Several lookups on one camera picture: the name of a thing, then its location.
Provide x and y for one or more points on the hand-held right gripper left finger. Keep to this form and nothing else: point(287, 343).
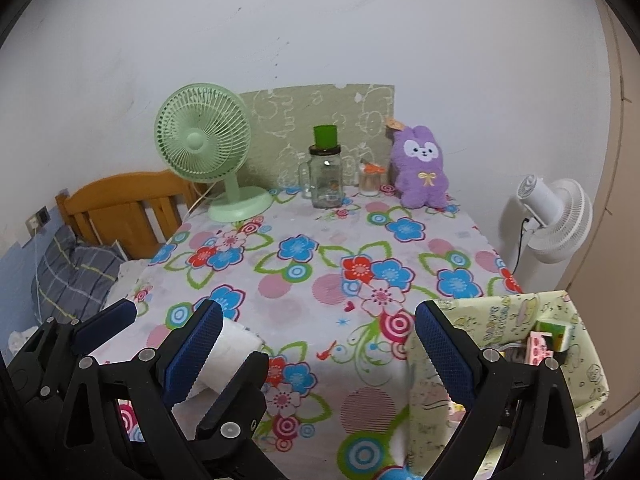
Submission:
point(192, 355)

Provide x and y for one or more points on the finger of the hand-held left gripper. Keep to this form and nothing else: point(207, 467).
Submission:
point(105, 320)
point(235, 395)

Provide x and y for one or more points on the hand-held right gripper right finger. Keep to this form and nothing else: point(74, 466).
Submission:
point(445, 355)

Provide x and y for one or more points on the white paper towel roll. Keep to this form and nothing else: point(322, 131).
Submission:
point(230, 350)

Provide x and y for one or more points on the yellow-green cartoon storage box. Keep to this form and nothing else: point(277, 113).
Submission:
point(500, 315)

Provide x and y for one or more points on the pink dotted packet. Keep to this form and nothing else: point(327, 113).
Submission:
point(540, 350)

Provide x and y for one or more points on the yellow colourful small box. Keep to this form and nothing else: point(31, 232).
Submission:
point(555, 335)

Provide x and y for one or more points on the grey plaid pillow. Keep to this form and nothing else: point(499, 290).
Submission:
point(75, 270)

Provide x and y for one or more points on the white crumpled cloth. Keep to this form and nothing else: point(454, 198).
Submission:
point(20, 340)

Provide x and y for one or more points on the wooden headboard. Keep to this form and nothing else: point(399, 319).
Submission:
point(115, 200)

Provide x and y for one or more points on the floral tablecloth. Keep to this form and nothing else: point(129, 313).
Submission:
point(310, 300)

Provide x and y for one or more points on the purple plush toy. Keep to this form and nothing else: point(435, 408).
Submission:
point(422, 180)

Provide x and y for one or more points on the white clip fan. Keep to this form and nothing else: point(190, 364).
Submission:
point(560, 220)

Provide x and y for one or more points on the small glass cup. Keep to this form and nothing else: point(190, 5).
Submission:
point(369, 185)

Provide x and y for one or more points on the green desk fan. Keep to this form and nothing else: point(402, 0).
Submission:
point(200, 135)

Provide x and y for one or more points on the glass jar with green lid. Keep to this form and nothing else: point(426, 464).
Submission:
point(325, 185)

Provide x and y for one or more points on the beige door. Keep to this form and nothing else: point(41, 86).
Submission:
point(620, 160)

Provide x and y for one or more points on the wall socket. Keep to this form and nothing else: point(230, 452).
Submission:
point(40, 217)

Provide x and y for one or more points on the green patterned wall sheet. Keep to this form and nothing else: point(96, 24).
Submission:
point(300, 105)

